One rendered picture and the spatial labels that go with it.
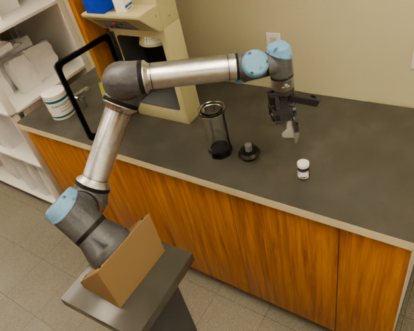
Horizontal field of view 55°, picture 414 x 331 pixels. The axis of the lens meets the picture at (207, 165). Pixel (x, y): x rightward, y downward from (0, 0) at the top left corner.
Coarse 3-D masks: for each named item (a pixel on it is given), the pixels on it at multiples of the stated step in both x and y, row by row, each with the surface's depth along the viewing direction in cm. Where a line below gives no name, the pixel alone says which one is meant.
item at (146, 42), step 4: (140, 40) 174; (144, 40) 172; (148, 40) 170; (152, 40) 170; (156, 40) 170; (140, 44) 175; (144, 44) 172; (148, 44) 171; (152, 44) 170; (156, 44) 170; (160, 44) 170
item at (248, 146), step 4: (244, 144) 159; (248, 144) 158; (252, 144) 162; (244, 148) 161; (248, 148) 158; (252, 148) 160; (256, 148) 160; (240, 152) 160; (244, 152) 160; (248, 152) 159; (252, 152) 159; (256, 152) 158; (240, 156) 160; (244, 156) 158; (248, 156) 158; (252, 156) 158; (256, 156) 158; (244, 160) 161; (248, 160) 159; (252, 160) 160
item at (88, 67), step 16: (80, 48) 166; (96, 48) 172; (64, 64) 162; (80, 64) 168; (96, 64) 174; (80, 80) 170; (96, 80) 177; (80, 96) 173; (96, 96) 179; (96, 112) 182; (96, 128) 184
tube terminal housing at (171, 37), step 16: (144, 0) 154; (160, 0) 153; (160, 16) 155; (176, 16) 163; (128, 32) 170; (144, 32) 165; (160, 32) 160; (176, 32) 165; (176, 48) 168; (192, 96) 185; (144, 112) 202; (160, 112) 195; (176, 112) 188; (192, 112) 188
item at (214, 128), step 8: (208, 104) 158; (216, 104) 157; (224, 104) 154; (200, 112) 153; (208, 112) 160; (216, 112) 151; (208, 120) 153; (216, 120) 153; (224, 120) 156; (208, 128) 155; (216, 128) 155; (224, 128) 157; (208, 136) 159; (216, 136) 157; (224, 136) 159; (208, 144) 163; (216, 144) 160; (224, 144) 161; (216, 152) 163
